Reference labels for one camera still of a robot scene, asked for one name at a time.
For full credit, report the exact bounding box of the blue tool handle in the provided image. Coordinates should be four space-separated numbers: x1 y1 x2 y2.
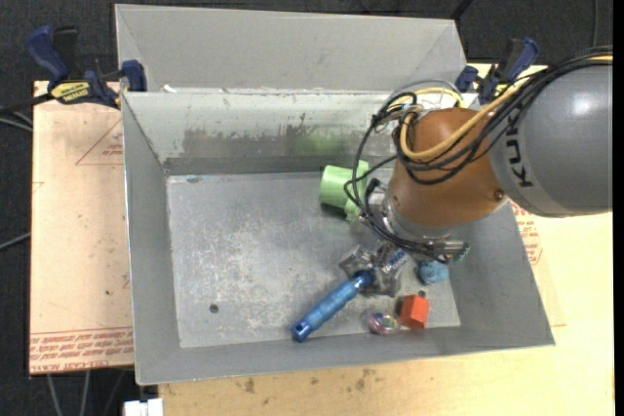
291 271 375 343

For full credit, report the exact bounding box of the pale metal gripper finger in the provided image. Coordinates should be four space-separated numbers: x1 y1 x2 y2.
363 271 407 299
339 246 379 278

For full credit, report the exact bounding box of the grey metal bin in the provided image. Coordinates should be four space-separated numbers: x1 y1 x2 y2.
114 3 556 387

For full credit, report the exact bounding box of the red-orange block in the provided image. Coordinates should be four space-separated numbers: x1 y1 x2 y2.
395 293 431 331

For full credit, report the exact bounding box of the blue ball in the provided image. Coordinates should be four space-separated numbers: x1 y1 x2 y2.
416 259 450 285

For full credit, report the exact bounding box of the light green plastic cup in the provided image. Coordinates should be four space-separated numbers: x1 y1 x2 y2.
319 159 371 223

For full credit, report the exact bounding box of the multicoloured clear ring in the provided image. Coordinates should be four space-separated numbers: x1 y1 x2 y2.
361 310 402 336

